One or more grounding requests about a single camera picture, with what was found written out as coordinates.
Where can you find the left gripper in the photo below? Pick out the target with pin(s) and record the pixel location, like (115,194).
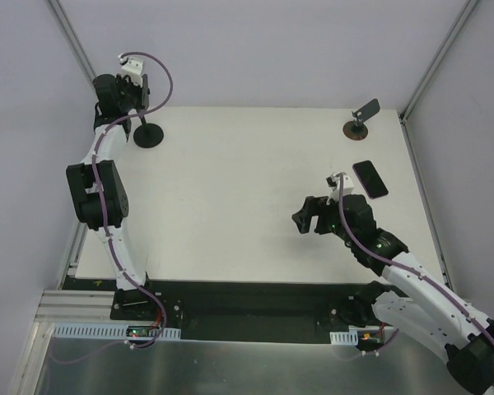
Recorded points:
(144,92)

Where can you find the purple-edged black smartphone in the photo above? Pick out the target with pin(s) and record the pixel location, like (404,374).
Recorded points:
(370,179)

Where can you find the white cable duct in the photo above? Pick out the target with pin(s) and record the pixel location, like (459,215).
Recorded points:
(348,338)
(91,331)

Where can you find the right white cable duct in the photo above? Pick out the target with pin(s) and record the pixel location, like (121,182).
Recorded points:
(348,338)

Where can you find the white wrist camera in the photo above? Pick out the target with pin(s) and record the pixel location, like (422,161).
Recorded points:
(132,67)
(341,185)

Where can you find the brown-base phone stand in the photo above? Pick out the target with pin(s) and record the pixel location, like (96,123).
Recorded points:
(356,129)

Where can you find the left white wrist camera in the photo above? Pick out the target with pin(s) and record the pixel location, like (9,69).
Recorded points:
(132,67)

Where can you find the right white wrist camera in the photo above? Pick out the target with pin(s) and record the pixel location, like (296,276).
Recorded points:
(341,185)

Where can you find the left aluminium frame post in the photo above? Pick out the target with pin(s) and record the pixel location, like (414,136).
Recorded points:
(71,38)

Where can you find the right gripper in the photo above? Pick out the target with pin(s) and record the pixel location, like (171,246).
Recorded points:
(320,215)

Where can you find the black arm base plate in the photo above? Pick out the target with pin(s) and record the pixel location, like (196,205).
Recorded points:
(245,311)

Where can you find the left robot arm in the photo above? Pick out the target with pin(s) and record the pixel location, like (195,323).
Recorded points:
(98,195)

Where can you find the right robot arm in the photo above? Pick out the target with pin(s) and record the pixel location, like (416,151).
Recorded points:
(430,312)

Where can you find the left white cable duct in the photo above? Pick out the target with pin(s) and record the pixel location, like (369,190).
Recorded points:
(91,331)

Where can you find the right aluminium frame post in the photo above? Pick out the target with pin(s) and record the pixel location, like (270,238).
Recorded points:
(465,14)

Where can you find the aluminium frame post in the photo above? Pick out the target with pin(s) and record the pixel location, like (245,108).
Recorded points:
(465,14)
(71,38)

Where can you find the black round-base phone stand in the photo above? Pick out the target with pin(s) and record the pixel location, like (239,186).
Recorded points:
(147,135)

